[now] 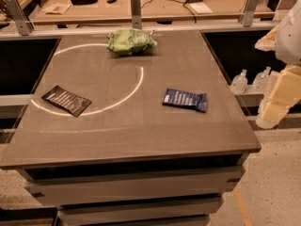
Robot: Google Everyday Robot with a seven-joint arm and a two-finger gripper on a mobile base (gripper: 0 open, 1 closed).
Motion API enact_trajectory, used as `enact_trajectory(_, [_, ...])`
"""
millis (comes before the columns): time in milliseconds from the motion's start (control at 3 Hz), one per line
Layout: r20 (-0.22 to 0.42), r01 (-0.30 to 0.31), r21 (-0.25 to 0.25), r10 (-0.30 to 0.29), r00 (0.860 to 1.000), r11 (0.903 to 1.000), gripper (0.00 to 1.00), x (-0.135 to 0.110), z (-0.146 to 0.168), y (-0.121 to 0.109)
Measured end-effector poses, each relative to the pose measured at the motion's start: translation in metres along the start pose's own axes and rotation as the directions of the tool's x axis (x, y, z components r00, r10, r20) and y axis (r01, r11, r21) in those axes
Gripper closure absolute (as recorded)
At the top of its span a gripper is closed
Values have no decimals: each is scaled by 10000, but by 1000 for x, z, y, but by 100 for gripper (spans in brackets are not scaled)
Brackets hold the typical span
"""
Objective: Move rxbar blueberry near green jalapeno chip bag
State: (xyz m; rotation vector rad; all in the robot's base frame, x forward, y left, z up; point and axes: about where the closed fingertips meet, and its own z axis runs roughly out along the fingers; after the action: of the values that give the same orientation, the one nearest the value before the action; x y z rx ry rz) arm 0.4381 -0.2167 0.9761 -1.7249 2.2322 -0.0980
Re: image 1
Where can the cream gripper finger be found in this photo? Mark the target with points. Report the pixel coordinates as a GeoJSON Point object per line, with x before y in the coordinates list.
{"type": "Point", "coordinates": [268, 42]}
{"type": "Point", "coordinates": [283, 91]}

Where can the blue rxbar blueberry wrapper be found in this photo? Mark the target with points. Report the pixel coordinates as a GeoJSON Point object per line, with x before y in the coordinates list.
{"type": "Point", "coordinates": [185, 99]}

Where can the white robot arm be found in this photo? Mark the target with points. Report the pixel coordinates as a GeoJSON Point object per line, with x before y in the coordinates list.
{"type": "Point", "coordinates": [288, 40]}

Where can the green jalapeno chip bag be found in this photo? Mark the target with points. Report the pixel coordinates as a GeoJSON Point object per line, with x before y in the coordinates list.
{"type": "Point", "coordinates": [129, 41]}

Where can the clear plastic bottle right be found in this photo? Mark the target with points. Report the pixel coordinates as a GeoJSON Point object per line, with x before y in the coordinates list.
{"type": "Point", "coordinates": [261, 79]}

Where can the clear plastic bottle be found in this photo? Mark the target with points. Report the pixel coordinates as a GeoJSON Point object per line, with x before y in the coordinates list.
{"type": "Point", "coordinates": [261, 79]}
{"type": "Point", "coordinates": [239, 83]}

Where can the clear plastic bottle left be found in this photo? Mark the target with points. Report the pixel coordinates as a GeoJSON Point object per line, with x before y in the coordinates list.
{"type": "Point", "coordinates": [239, 83]}

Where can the white paper sheet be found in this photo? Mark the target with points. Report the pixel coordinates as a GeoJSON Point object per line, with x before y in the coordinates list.
{"type": "Point", "coordinates": [200, 8]}

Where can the grey drawer cabinet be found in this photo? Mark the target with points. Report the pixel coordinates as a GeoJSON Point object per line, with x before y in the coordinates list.
{"type": "Point", "coordinates": [166, 192]}

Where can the small black device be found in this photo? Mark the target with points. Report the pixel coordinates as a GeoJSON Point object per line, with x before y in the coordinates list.
{"type": "Point", "coordinates": [111, 1]}

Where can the black object on desk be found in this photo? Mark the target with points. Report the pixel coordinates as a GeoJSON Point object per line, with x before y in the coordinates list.
{"type": "Point", "coordinates": [83, 2]}

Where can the black snack bar wrapper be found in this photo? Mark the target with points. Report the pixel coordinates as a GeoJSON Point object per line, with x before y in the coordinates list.
{"type": "Point", "coordinates": [66, 100]}

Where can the wooden back desk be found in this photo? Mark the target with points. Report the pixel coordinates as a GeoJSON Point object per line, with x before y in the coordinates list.
{"type": "Point", "coordinates": [151, 10]}

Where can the paper booklet on desk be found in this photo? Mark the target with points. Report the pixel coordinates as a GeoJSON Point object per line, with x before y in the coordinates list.
{"type": "Point", "coordinates": [57, 8]}

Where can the right metal bracket post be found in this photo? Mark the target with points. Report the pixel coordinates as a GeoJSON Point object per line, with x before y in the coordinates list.
{"type": "Point", "coordinates": [246, 19]}

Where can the metal bracket post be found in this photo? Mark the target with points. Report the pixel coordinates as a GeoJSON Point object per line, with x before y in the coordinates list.
{"type": "Point", "coordinates": [246, 19]}
{"type": "Point", "coordinates": [23, 24]}
{"type": "Point", "coordinates": [136, 14]}

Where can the middle metal bracket post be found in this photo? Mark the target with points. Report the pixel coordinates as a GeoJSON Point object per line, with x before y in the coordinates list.
{"type": "Point", "coordinates": [136, 14]}

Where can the left metal bracket post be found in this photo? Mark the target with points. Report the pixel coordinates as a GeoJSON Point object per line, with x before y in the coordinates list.
{"type": "Point", "coordinates": [23, 24]}

